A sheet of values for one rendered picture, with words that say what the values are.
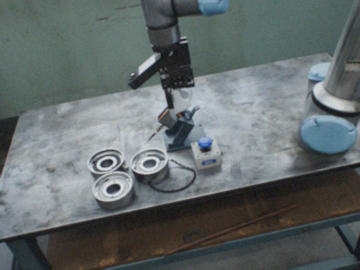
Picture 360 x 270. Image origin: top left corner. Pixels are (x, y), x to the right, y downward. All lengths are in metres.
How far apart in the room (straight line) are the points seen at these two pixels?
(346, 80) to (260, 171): 0.35
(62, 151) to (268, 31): 1.92
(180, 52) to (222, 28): 1.78
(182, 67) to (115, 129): 0.43
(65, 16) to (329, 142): 1.98
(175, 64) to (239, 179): 0.34
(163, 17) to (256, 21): 1.91
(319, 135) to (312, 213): 0.44
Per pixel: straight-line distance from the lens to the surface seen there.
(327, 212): 1.29
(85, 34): 2.58
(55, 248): 1.31
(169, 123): 1.00
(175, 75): 0.91
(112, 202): 0.97
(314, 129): 0.88
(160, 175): 1.02
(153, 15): 0.86
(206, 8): 0.82
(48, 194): 1.11
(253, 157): 1.07
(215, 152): 1.02
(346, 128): 0.87
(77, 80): 2.73
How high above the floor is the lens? 1.52
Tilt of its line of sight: 38 degrees down
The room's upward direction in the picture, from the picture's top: 9 degrees counter-clockwise
